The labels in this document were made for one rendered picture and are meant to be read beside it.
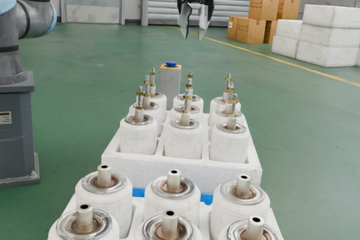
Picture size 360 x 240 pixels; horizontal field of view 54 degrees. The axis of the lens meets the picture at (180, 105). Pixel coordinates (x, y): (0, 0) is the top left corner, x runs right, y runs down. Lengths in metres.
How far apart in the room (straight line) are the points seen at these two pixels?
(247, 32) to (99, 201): 4.25
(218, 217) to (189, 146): 0.30
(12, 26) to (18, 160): 0.38
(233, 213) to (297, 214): 0.51
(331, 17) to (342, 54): 0.38
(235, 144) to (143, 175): 0.24
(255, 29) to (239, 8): 2.20
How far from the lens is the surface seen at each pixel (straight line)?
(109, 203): 0.60
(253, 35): 4.76
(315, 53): 3.66
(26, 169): 1.16
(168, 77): 1.26
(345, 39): 3.71
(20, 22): 1.10
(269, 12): 4.85
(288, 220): 1.06
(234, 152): 0.89
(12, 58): 1.09
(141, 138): 0.89
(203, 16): 0.94
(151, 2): 6.20
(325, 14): 3.61
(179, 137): 0.87
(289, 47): 3.95
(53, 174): 1.20
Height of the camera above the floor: 0.57
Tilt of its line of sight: 17 degrees down
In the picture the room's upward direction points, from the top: 4 degrees clockwise
